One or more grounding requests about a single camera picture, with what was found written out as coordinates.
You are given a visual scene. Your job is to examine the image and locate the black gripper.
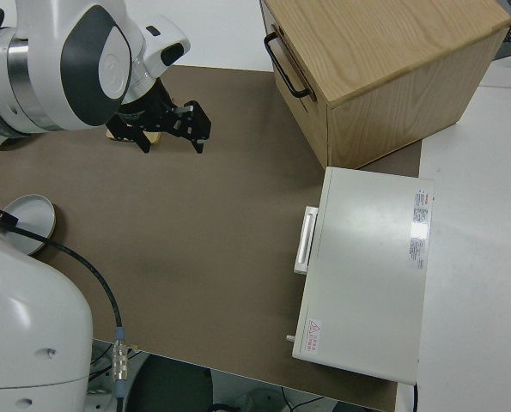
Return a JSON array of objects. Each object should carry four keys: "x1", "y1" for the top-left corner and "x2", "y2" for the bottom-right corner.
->
[{"x1": 106, "y1": 82, "x2": 213, "y2": 155}]

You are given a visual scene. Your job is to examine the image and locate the gray plate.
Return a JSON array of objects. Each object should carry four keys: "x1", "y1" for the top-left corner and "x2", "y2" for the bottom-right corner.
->
[{"x1": 0, "y1": 193, "x2": 58, "y2": 255}]

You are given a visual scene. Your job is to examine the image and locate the wooden mug tree stand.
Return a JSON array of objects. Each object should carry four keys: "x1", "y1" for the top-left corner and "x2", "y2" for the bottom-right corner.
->
[{"x1": 106, "y1": 128, "x2": 161, "y2": 146}]

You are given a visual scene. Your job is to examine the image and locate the brown table mat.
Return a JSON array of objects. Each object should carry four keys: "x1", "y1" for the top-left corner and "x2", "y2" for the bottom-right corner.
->
[{"x1": 0, "y1": 64, "x2": 423, "y2": 409}]

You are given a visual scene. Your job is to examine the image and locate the wooden drawer box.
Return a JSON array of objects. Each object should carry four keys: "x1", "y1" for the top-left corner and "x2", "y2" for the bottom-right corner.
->
[{"x1": 259, "y1": 0, "x2": 511, "y2": 169}]

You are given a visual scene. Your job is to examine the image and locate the white toaster oven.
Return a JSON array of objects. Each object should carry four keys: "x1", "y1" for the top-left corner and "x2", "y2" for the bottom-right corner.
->
[{"x1": 291, "y1": 166, "x2": 435, "y2": 385}]

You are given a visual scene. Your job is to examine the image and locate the black drawer handle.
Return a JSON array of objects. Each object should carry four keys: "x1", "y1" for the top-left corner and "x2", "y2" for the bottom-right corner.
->
[{"x1": 263, "y1": 33, "x2": 318, "y2": 100}]

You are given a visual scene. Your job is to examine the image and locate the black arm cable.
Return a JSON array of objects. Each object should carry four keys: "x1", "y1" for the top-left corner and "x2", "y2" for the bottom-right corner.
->
[{"x1": 0, "y1": 212, "x2": 130, "y2": 412}]

